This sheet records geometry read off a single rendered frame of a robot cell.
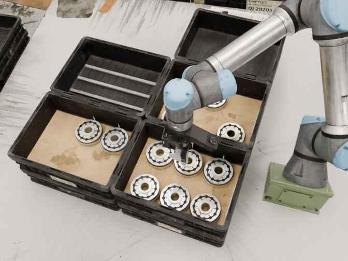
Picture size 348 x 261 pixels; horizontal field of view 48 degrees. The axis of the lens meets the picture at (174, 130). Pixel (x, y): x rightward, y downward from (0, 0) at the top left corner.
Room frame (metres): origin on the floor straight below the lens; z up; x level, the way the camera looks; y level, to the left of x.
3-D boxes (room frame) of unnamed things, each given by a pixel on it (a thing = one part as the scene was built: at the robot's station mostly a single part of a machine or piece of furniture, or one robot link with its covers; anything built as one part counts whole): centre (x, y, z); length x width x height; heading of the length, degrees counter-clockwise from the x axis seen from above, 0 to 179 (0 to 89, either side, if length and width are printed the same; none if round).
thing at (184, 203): (0.48, 0.02, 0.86); 0.10 x 0.10 x 0.01
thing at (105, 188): (0.72, 0.35, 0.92); 0.40 x 0.30 x 0.02; 65
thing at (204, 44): (1.09, -0.27, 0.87); 0.40 x 0.30 x 0.11; 65
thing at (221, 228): (0.55, -0.01, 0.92); 0.40 x 0.30 x 0.02; 65
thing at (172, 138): (0.59, -0.01, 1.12); 0.09 x 0.08 x 0.12; 68
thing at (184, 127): (0.58, -0.02, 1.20); 0.08 x 0.08 x 0.05
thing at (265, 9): (1.82, -0.62, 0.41); 0.31 x 0.02 x 0.16; 72
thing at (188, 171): (0.61, -0.04, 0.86); 0.10 x 0.10 x 0.01
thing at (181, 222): (0.55, -0.01, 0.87); 0.40 x 0.30 x 0.11; 65
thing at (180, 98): (0.59, -0.02, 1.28); 0.09 x 0.08 x 0.11; 108
